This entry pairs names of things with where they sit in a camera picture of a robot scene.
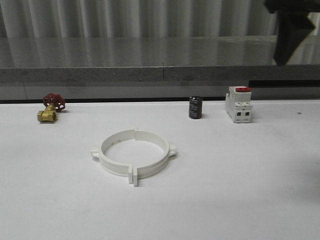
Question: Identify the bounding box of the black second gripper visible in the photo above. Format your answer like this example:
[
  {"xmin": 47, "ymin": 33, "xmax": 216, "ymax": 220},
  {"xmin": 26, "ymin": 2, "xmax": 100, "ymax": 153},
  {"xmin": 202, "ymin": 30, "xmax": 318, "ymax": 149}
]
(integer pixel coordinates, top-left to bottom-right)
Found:
[{"xmin": 264, "ymin": 0, "xmax": 320, "ymax": 66}]

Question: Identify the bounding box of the white half pipe clamp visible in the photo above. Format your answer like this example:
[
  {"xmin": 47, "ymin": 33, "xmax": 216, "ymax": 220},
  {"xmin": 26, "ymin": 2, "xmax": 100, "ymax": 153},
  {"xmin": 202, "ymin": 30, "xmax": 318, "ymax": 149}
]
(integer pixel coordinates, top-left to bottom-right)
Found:
[
  {"xmin": 131, "ymin": 129, "xmax": 177, "ymax": 187},
  {"xmin": 91, "ymin": 128, "xmax": 138, "ymax": 187}
]

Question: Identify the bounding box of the black cylindrical capacitor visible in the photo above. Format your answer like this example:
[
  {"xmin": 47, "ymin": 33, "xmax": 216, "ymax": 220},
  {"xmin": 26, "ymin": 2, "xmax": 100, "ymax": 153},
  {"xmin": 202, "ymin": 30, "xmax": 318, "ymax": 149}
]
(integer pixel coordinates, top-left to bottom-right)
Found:
[{"xmin": 188, "ymin": 96, "xmax": 203, "ymax": 119}]

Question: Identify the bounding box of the brass valve red handwheel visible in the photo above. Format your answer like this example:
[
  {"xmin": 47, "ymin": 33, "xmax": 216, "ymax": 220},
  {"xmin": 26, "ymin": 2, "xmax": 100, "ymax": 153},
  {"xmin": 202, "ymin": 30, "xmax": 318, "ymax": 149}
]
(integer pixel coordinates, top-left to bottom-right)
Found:
[{"xmin": 37, "ymin": 93, "xmax": 66, "ymax": 123}]

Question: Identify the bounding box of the grey stone counter ledge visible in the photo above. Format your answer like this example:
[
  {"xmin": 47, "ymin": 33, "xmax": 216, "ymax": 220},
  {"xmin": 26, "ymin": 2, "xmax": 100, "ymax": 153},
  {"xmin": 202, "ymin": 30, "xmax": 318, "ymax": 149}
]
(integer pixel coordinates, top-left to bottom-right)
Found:
[{"xmin": 0, "ymin": 36, "xmax": 320, "ymax": 88}]

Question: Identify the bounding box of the white circuit breaker red switch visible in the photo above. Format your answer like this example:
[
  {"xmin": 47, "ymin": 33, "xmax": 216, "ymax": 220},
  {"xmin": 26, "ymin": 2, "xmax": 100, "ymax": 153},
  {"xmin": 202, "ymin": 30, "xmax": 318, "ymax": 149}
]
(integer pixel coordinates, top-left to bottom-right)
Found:
[{"xmin": 225, "ymin": 86, "xmax": 253, "ymax": 123}]

